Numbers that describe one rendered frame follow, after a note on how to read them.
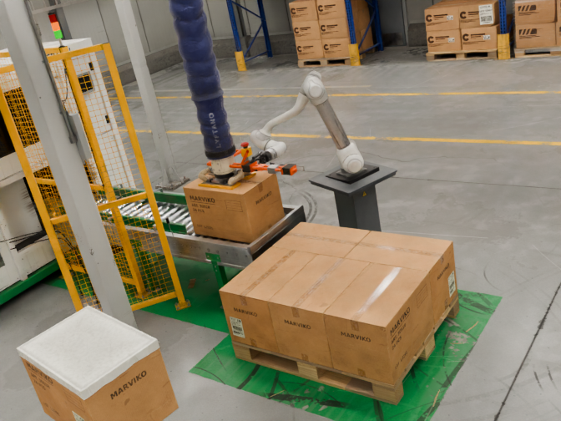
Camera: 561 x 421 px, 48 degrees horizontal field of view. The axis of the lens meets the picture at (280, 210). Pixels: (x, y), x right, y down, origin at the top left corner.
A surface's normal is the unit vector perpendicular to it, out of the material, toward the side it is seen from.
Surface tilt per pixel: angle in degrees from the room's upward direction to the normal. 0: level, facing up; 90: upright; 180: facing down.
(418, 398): 0
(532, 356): 0
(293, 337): 90
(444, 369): 0
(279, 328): 90
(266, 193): 90
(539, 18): 90
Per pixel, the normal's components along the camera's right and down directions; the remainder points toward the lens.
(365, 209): 0.57, 0.24
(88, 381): -0.18, -0.90
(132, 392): 0.72, 0.15
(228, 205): -0.57, 0.43
